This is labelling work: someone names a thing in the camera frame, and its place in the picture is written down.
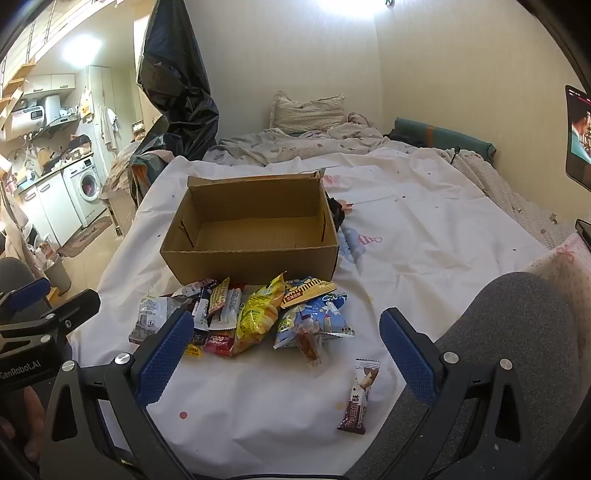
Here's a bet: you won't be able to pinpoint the red snack packet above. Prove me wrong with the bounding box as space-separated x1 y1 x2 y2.
202 333 236 358

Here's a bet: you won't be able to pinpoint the pink bow-print blanket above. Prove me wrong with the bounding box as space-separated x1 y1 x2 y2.
522 233 591 370

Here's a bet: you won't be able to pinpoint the wall screen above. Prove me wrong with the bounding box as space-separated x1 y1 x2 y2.
564 84 591 192

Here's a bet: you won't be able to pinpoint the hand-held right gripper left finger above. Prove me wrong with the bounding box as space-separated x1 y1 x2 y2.
39 309 195 480

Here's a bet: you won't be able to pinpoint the range hood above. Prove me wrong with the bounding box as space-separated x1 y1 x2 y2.
44 113 81 132

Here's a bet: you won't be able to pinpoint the patterned floor rug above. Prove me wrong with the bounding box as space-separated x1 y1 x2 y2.
58 215 114 259

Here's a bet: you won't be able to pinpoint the light blue snack bag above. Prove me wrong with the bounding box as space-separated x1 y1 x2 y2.
273 292 356 349

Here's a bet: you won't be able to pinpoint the white kitchen base cabinet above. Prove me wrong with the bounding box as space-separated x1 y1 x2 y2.
18 171 84 247

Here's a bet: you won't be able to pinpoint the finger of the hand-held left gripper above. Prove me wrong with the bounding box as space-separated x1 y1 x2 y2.
28 288 101 334
0 277 52 324

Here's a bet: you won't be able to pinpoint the small brown yellow packet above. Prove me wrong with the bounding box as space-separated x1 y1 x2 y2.
184 332 206 359

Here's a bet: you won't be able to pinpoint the person's leg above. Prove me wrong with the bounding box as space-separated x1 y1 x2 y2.
351 271 583 480
0 256 38 296

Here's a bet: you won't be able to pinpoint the cardboard box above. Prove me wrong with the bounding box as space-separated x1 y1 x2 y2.
160 170 340 287

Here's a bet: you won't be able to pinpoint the white cartoon snack packet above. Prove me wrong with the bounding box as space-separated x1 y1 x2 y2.
172 278 218 330

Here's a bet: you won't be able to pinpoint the person's left hand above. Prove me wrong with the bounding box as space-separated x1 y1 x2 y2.
0 385 48 462

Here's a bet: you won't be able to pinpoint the hanging white towel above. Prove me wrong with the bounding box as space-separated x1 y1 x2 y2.
97 106 118 151

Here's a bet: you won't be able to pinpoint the grey white snack packet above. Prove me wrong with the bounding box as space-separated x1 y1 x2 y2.
128 295 186 344

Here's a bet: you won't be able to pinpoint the wooden stairs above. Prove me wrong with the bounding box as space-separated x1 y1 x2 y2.
0 0 61 139

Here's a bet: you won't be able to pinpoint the person's right leg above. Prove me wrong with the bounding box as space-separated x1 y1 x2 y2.
351 271 583 480

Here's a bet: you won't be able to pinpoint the white red-end snack bar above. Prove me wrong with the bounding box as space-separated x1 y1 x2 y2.
221 286 244 328

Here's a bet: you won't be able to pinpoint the tall white cabinet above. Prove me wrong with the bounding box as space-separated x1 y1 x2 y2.
87 65 116 153

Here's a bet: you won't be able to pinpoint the purple white snack bar packet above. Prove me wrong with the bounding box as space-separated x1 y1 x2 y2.
337 357 382 435

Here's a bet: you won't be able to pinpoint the black plastic sheet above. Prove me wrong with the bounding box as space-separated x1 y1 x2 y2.
141 0 220 162

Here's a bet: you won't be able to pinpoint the white water heater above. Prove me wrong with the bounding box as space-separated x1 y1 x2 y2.
9 95 61 139

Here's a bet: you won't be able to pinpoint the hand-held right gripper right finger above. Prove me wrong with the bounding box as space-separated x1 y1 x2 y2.
379 308 540 480

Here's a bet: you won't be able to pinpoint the tan checkered snack stick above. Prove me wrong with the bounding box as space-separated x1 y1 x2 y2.
207 277 230 319

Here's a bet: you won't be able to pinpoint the green rolled mat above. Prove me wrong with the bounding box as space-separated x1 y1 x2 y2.
392 117 497 162

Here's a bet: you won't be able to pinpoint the grey trash bin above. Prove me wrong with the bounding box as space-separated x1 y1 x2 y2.
44 256 72 294

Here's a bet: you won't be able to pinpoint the floral pillow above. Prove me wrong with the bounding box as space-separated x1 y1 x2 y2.
269 91 347 136

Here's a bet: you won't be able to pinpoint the floral quilt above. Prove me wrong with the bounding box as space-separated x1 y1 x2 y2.
203 111 573 252

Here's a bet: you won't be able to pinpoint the pile of clothes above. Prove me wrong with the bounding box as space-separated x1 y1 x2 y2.
129 152 176 206
99 138 160 195

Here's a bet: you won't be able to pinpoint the yellow snack packet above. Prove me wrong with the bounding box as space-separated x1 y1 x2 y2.
229 273 287 357

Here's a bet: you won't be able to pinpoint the white wall cabinet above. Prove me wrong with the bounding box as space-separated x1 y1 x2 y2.
21 73 77 95

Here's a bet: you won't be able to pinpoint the dark grey cloth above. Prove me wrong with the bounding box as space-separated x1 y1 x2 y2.
325 191 354 232

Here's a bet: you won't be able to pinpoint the clear brown sausage packet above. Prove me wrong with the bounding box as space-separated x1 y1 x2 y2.
293 318 328 377

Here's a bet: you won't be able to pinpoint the white washing machine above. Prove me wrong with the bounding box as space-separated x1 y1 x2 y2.
62 157 108 227

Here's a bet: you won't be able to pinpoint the person's left leg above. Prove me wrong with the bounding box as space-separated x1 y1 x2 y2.
0 256 38 296

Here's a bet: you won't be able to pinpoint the blue striped-print chips bag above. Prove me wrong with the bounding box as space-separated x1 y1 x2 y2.
281 275 338 309

